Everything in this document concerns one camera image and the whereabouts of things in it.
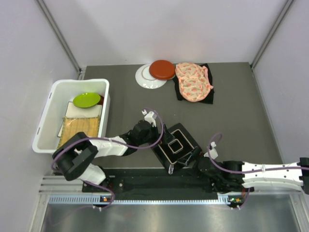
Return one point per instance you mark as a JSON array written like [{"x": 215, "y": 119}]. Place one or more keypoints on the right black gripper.
[{"x": 198, "y": 154}]

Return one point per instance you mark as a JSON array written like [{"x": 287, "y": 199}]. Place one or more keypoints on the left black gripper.
[{"x": 158, "y": 137}]

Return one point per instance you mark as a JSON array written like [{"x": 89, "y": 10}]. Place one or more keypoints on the black square plate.
[{"x": 176, "y": 154}]

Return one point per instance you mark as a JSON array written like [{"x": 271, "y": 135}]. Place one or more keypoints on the red round plate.
[{"x": 101, "y": 101}]

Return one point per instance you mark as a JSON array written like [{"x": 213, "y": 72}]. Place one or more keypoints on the yellow woven square plate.
[{"x": 71, "y": 126}]

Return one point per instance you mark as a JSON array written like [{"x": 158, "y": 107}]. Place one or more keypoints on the green plate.
[{"x": 87, "y": 100}]

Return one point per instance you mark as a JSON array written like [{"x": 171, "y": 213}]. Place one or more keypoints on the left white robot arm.
[{"x": 74, "y": 158}]

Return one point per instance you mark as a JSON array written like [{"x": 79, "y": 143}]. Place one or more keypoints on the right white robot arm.
[{"x": 233, "y": 176}]

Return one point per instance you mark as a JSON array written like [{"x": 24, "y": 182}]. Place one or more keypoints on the white plastic bin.
[{"x": 62, "y": 92}]

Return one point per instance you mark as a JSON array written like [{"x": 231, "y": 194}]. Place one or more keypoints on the black cloth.
[{"x": 207, "y": 100}]

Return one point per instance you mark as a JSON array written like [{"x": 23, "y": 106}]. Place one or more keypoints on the floral pink cloth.
[{"x": 194, "y": 84}]

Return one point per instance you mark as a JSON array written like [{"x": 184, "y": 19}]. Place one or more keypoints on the red plate at back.
[{"x": 162, "y": 70}]

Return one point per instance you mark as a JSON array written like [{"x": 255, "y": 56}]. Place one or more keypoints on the white round rimmed plate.
[{"x": 145, "y": 80}]

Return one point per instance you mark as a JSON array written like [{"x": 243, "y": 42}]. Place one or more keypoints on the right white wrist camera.
[{"x": 212, "y": 151}]

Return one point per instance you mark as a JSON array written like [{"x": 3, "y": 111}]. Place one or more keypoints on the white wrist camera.
[
  {"x": 150, "y": 116},
  {"x": 212, "y": 151}
]

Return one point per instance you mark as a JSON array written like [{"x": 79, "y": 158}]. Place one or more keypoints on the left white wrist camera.
[{"x": 150, "y": 116}]

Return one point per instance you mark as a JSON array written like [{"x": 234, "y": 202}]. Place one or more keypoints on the grey cable duct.
[{"x": 102, "y": 199}]

